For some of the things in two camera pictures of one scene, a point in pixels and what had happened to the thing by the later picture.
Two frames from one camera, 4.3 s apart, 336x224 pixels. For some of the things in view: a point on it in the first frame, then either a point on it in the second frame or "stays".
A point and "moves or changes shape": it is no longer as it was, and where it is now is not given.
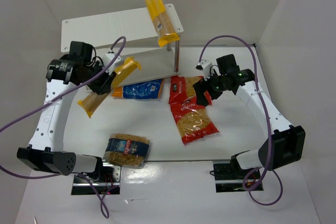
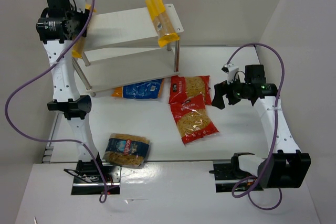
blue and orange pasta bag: x=149 y=89 stays
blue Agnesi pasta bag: x=125 y=150 stays
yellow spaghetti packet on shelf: x=165 y=32 stays
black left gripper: x=102 y=84 → x=84 y=21
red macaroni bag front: x=192 y=120 stays
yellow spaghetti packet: x=91 y=103 moves or changes shape
